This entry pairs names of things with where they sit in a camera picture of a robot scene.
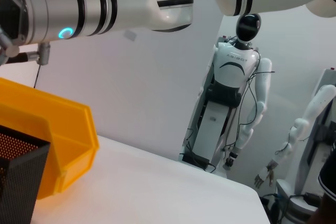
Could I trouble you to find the white humanoid robot black head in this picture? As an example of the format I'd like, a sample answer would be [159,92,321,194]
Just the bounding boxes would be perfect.
[180,13,275,180]

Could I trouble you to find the white partition panel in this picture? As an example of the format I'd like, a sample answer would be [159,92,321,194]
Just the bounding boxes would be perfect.
[33,0,224,162]

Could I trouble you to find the black mesh pen holder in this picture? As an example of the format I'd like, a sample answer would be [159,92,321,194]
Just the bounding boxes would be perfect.
[0,124,51,224]

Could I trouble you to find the yellow plastic storage bin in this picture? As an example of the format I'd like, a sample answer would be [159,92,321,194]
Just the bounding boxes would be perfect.
[0,77,100,200]

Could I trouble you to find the white headless robot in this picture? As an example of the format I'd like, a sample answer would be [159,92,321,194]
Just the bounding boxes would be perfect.
[254,84,336,224]

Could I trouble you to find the black power adapter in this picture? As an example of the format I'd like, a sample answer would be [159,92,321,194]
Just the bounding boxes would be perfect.
[303,192,324,207]

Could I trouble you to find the right gripper silver plug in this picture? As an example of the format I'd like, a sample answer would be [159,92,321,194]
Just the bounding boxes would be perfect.
[0,42,51,66]

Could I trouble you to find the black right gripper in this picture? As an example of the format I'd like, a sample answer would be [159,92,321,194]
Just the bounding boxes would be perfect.
[0,0,27,44]

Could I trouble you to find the dark sleeve white stripes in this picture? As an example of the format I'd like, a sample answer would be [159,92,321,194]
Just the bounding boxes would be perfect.
[318,148,336,196]

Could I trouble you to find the small grey sticker patch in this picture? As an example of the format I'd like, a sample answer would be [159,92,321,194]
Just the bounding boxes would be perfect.
[123,30,138,41]

